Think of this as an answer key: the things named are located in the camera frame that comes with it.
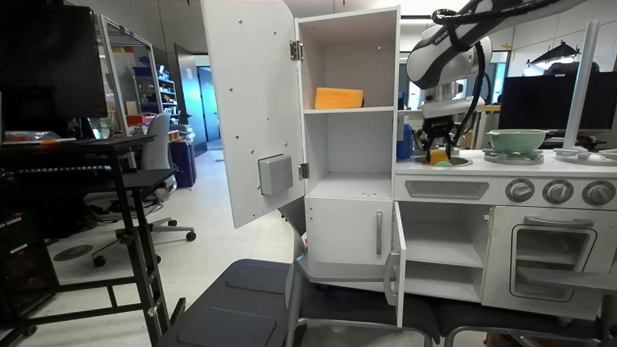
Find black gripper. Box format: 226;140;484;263
421;117;457;165

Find white cupboard door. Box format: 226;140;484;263
203;0;305;228

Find yellow ball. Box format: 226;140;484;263
428;151;450;167

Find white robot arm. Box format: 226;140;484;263
407;0;584;161

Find blue dish soap bottle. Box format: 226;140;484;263
397;124;415;161

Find grey stove burner grate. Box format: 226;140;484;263
484;149;544;167

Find mint green colander bowl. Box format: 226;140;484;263
488;130;546;155

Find black monitor right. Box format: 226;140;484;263
500;74;617;130

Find orange block on shelf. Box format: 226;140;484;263
315;88;365;111

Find white lower cabinet door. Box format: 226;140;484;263
384;205;407;329

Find white toy kitchen unit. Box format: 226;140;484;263
293;5;617;329

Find white oven door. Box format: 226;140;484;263
509;217;598;304

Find black foreground chair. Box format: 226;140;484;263
155;259;615;347

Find grey office chair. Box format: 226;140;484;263
83;117;197;267

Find black computer monitor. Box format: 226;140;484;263
0;0;108;138

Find black standing desk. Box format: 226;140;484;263
0;134;189;346

